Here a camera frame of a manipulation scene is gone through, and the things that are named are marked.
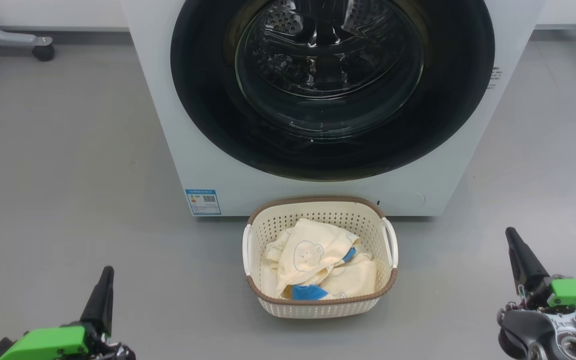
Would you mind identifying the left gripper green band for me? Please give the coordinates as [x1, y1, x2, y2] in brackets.
[0, 266, 136, 360]

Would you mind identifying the cream garment with blue trim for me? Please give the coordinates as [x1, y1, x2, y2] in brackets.
[260, 227, 379, 301]

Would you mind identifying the round black glass washer door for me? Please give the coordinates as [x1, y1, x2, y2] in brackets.
[170, 0, 496, 182]

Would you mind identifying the white front-load washing machine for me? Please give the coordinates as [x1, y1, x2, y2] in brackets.
[120, 0, 546, 218]

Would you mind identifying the blue energy label sticker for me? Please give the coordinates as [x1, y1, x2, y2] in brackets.
[185, 189, 222, 216]

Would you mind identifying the cream perforated laundry basket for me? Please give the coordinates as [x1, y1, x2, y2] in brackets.
[242, 195, 399, 320]

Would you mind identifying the grey metal leg with caster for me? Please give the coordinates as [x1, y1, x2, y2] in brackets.
[0, 0, 55, 62]

